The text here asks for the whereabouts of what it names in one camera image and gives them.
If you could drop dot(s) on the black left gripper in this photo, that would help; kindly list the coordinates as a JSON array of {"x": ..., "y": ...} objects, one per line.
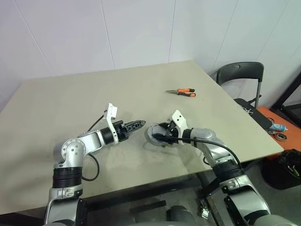
[{"x": 121, "y": 131}]

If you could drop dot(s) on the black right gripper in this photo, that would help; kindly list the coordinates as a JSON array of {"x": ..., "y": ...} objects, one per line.
[{"x": 171, "y": 133}]

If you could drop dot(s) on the motor stator with copper windings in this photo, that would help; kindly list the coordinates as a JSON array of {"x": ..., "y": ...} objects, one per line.
[{"x": 152, "y": 142}]

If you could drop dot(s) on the orange black pliers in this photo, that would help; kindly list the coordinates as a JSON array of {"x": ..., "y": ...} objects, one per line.
[{"x": 185, "y": 90}]

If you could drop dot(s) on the black flat floor bar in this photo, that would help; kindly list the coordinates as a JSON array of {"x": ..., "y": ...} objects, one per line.
[{"x": 148, "y": 206}]

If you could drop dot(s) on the dark grey rounded shape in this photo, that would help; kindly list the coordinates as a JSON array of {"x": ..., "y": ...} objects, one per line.
[{"x": 179, "y": 216}]

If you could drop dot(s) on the silver spoked wheel part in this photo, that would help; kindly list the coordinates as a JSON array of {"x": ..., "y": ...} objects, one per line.
[{"x": 248, "y": 110}]

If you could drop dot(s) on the silver metal latch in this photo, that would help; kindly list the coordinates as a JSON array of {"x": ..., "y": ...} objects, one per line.
[{"x": 205, "y": 209}]

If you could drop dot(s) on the black folding chair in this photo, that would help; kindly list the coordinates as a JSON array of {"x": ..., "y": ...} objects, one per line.
[{"x": 240, "y": 69}]

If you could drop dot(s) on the small dark bearing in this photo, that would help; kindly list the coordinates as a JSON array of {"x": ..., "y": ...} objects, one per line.
[{"x": 272, "y": 132}]

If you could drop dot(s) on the blue white tube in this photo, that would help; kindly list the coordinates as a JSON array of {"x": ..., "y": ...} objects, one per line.
[{"x": 278, "y": 127}]

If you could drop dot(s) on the large dark bearing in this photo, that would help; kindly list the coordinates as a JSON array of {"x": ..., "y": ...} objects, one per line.
[{"x": 281, "y": 137}]

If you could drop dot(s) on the black waste bin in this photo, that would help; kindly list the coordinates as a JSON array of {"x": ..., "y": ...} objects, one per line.
[{"x": 279, "y": 174}]

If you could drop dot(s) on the black framed side table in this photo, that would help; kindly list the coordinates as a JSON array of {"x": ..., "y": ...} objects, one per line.
[{"x": 287, "y": 99}]

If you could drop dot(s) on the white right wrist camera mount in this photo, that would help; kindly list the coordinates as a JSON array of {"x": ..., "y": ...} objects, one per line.
[{"x": 178, "y": 118}]

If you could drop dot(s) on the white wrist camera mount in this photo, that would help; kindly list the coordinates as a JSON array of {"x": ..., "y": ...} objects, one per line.
[
  {"x": 178, "y": 118},
  {"x": 110, "y": 113}
]

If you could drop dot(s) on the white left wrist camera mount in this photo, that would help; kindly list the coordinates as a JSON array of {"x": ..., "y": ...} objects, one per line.
[{"x": 110, "y": 113}]

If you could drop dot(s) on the black table frame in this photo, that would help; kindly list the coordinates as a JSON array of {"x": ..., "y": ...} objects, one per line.
[{"x": 152, "y": 186}]

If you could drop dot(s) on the rusty metal floor rail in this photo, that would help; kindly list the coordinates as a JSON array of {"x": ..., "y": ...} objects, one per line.
[{"x": 215, "y": 212}]

